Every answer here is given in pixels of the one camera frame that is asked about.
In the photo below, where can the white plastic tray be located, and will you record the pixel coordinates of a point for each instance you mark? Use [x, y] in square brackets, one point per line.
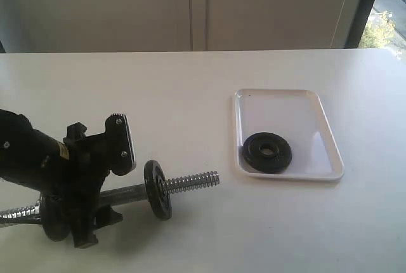
[298, 117]

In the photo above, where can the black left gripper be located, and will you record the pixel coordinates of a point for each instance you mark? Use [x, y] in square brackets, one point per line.
[74, 177]

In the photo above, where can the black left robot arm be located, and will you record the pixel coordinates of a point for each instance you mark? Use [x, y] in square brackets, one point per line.
[25, 152]

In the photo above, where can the chrome dumbbell bar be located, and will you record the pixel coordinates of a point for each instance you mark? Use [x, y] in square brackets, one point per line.
[30, 214]

